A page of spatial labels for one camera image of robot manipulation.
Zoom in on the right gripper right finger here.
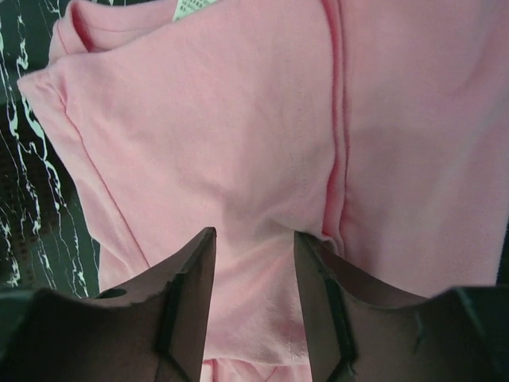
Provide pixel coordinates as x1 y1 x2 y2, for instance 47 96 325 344
294 232 508 381

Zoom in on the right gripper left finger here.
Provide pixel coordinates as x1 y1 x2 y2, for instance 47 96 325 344
1 228 216 381

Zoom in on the pink t shirt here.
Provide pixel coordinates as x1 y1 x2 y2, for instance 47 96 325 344
17 1 508 381

